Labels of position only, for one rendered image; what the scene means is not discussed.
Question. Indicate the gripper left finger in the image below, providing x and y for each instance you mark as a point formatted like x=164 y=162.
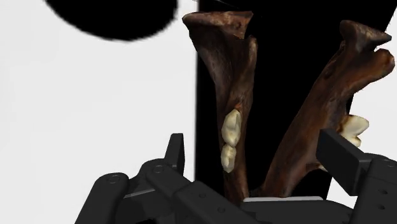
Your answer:
x=161 y=189

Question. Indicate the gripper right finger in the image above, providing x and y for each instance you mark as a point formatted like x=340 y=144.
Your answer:
x=372 y=183

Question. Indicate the brown jawbone with pale teeth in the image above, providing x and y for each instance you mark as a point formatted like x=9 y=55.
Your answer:
x=231 y=65

